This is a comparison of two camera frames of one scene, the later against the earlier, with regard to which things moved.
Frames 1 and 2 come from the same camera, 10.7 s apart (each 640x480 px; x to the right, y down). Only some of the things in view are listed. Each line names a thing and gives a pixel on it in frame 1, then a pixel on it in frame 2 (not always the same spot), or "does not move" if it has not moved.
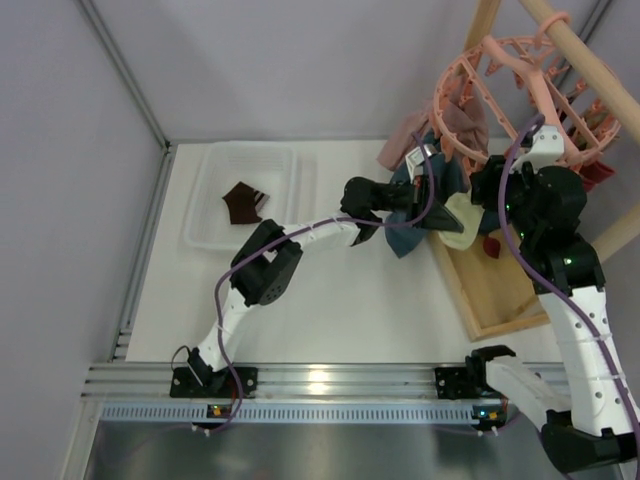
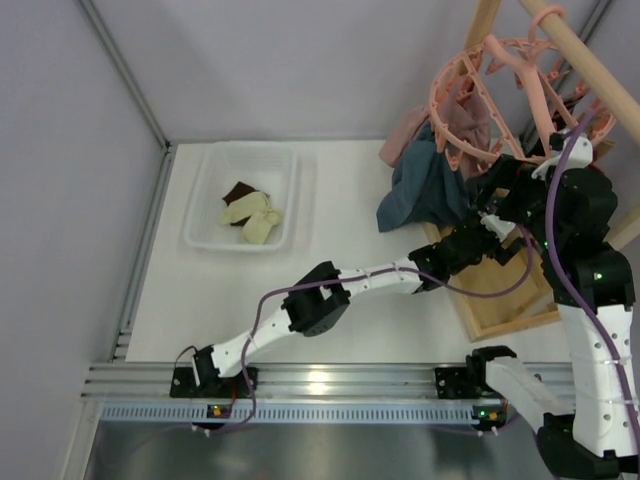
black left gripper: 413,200 to 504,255
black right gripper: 489,181 does not move
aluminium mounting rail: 122,381 does not move
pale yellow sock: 468,215 to 256,202
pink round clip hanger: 484,95 does not move
